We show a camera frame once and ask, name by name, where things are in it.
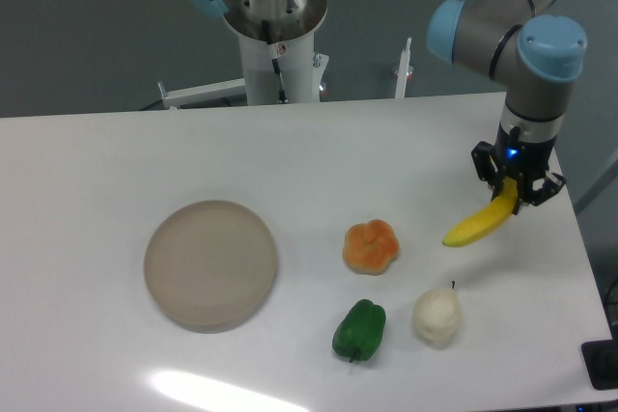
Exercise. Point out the yellow banana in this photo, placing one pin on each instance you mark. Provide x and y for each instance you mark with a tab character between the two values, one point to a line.
486	220

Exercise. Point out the white pear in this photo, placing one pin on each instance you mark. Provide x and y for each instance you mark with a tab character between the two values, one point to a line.
437	316

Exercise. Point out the black box at table edge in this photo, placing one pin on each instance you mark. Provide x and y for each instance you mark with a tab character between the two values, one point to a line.
600	358

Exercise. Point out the white support bracket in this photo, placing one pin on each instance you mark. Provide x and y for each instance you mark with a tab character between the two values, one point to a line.
403	71
200	94

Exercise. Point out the orange knotted bread roll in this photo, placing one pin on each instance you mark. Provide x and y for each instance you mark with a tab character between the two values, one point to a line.
370	247

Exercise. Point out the white left support bracket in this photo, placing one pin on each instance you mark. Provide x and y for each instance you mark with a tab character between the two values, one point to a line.
200	94

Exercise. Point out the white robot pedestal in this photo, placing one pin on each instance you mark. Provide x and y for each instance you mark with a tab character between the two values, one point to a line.
277	49

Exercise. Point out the white right support bracket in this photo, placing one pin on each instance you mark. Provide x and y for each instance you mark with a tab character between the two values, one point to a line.
403	71

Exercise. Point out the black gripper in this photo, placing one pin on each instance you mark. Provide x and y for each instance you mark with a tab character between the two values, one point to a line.
516	156

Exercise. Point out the green bell pepper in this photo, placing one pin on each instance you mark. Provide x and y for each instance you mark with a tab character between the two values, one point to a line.
359	335

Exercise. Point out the beige round plate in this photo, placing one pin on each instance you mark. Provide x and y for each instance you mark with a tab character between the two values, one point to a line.
210	265

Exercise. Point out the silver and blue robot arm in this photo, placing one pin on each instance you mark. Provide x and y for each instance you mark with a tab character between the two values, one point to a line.
536	56

